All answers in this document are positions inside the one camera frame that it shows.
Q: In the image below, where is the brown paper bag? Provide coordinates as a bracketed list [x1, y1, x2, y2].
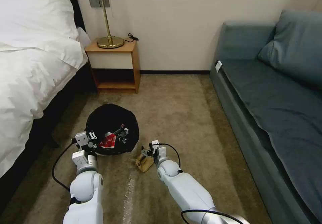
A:
[135, 146, 155, 172]

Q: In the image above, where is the black bag-lined trash bin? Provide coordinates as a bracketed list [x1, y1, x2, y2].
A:
[84, 103, 140, 157]

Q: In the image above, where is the red and white crumpled wrapper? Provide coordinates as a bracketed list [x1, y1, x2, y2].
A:
[98, 132, 117, 149]

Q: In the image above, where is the silver and red crumpled wrapper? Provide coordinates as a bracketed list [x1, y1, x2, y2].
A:
[116, 124, 129, 145]

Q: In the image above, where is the wooden nightstand with white drawer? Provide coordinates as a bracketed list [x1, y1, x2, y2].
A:
[84, 37, 141, 94]

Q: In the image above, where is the black baseboard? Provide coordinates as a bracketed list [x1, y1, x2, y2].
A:
[140, 70, 211, 75]

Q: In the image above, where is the white bed duvet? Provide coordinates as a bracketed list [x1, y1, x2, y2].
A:
[0, 39, 89, 180]

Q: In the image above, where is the blue-grey sofa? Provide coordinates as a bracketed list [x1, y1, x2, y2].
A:
[209, 20, 322, 224]

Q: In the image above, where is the brass table lamp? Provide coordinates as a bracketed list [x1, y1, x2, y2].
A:
[75, 0, 125, 49]

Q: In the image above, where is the black headboard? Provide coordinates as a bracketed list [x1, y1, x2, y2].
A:
[69, 0, 88, 34]

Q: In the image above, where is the large white pillow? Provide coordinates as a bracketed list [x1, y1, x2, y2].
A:
[0, 0, 80, 53]

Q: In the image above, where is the blue-grey sofa cushion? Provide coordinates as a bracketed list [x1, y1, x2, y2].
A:
[257, 9, 322, 92]

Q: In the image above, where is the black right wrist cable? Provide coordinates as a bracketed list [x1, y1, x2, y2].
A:
[159, 143, 182, 170]

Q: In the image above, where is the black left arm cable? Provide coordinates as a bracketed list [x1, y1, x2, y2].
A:
[52, 139, 78, 192]

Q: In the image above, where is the black right elbow cable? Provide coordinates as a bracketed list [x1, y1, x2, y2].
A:
[181, 209, 242, 224]

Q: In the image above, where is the black lamp cable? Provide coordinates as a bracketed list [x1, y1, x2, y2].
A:
[123, 33, 141, 43]

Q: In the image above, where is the grey wall switch plate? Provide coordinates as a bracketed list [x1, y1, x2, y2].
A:
[89, 0, 111, 9]

